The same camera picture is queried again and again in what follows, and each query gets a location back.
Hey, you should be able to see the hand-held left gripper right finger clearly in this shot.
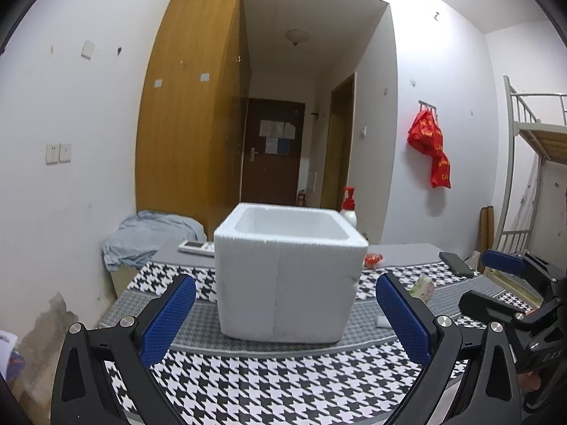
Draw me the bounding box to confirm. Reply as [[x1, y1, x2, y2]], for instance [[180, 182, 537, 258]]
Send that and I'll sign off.
[[375, 272, 526, 425]]

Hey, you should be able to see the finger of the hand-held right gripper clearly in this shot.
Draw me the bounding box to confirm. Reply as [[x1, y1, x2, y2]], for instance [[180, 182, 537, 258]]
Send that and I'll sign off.
[[482, 249, 567, 295], [458, 290, 563, 326]]

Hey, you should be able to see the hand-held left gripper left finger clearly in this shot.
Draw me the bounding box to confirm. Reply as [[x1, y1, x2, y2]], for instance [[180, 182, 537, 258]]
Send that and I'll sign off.
[[50, 273, 197, 425]]

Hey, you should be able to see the white foam box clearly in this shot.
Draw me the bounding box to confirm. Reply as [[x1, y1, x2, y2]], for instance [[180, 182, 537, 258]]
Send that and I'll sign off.
[[214, 203, 369, 345]]

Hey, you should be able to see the person's right hand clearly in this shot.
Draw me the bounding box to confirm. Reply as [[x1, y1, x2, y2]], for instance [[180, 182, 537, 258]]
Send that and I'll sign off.
[[517, 373, 542, 394]]

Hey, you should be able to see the floral tissue pack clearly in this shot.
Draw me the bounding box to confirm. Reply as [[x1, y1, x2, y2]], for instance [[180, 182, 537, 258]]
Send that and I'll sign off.
[[408, 276, 436, 304]]

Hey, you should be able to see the black smartphone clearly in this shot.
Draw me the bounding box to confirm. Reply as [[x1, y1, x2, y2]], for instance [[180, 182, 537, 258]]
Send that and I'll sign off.
[[438, 251, 476, 278]]

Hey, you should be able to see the white remote control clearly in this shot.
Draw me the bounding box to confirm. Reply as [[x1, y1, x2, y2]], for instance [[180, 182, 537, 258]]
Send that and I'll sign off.
[[178, 240, 216, 256]]

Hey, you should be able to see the light blue cloth pile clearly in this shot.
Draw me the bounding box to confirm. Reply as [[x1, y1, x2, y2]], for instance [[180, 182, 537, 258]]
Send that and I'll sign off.
[[103, 211, 207, 272]]

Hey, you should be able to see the white lotion bottle red pump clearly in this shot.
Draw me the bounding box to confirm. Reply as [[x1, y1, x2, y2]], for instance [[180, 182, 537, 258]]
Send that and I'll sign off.
[[339, 186, 358, 227]]

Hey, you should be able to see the houndstooth patterned table mat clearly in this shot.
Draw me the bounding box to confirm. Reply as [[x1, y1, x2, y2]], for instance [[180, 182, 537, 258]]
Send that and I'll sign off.
[[95, 243, 550, 425]]

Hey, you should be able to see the white metal bunk bed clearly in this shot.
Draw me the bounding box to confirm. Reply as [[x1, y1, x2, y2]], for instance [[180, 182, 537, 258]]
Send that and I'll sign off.
[[489, 75, 567, 284]]

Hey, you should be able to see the red plastic bag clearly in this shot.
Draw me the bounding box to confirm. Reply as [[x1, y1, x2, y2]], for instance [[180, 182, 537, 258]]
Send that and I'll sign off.
[[408, 108, 453, 189]]

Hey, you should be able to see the printed paper stack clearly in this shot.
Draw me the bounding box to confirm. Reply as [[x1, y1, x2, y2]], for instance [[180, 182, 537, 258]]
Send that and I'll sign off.
[[0, 330, 21, 381]]

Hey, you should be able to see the dark brown door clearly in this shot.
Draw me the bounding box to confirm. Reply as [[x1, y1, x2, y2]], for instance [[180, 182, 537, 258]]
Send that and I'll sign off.
[[240, 97, 306, 208]]

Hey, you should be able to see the wooden wardrobe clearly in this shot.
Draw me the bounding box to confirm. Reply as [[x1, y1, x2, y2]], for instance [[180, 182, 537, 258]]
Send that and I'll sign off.
[[135, 0, 253, 240]]

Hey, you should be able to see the wooden side door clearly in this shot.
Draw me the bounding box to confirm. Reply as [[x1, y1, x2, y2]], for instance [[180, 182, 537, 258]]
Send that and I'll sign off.
[[320, 74, 356, 209]]

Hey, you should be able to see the large white paper notice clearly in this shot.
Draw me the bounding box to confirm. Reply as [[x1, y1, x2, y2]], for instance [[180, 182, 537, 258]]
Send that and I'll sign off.
[[259, 119, 284, 139]]

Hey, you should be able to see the ceiling lamp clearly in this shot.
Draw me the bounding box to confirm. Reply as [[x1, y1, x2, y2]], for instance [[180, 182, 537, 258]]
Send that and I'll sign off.
[[286, 29, 313, 47]]

